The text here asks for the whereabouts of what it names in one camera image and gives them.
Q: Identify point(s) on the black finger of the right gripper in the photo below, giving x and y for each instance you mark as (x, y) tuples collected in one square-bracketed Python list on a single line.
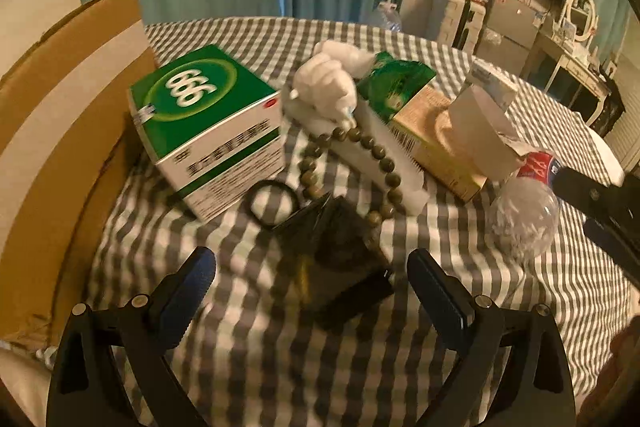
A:
[(607, 204)]

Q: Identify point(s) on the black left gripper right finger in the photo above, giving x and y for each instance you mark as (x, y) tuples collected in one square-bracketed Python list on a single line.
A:
[(535, 388)]

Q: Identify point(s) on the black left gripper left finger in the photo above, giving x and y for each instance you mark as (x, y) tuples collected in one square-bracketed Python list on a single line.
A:
[(86, 388)]

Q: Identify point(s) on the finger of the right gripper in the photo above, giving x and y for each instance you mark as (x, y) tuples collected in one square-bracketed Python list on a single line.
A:
[(616, 245)]

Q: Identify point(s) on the crushed clear plastic bottle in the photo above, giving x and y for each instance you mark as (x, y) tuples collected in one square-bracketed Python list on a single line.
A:
[(525, 215)]

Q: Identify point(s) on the white paper cup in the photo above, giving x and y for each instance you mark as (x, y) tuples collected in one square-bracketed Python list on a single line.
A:
[(487, 136)]

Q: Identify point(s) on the dark glossy packet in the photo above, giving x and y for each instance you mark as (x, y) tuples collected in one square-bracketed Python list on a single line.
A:
[(340, 268)]

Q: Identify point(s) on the tan yellow carton box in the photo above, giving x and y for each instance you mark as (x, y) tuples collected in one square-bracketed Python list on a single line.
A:
[(423, 128)]

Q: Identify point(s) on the green white medicine box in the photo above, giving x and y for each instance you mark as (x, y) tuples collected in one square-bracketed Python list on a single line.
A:
[(211, 126)]

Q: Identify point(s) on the person's hand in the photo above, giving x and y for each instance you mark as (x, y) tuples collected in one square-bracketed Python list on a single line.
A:
[(615, 399)]

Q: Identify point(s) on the white vanity table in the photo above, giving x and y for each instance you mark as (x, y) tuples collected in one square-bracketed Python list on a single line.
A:
[(556, 72)]

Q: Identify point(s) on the grey checkered tablecloth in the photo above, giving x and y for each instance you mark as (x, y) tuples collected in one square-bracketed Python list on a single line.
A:
[(253, 356)]

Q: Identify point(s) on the white oval vanity mirror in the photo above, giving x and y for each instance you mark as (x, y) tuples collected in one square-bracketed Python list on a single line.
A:
[(579, 19)]

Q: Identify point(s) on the grey mini fridge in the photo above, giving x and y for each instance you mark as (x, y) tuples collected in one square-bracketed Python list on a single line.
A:
[(509, 32)]

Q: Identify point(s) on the white suitcase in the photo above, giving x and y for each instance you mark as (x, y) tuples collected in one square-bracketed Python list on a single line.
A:
[(455, 23)]

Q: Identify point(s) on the brown cardboard box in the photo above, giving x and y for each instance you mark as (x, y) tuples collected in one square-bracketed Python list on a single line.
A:
[(67, 146)]

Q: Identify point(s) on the green snack packet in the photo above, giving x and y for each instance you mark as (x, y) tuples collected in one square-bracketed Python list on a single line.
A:
[(390, 84)]

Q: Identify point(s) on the white foam strip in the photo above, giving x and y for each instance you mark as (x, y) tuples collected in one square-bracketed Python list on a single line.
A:
[(414, 197)]

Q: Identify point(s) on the large clear water jug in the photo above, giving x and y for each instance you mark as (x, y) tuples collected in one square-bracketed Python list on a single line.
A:
[(385, 16)]

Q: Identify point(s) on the white glove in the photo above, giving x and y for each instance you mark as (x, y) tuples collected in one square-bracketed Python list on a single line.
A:
[(327, 81)]

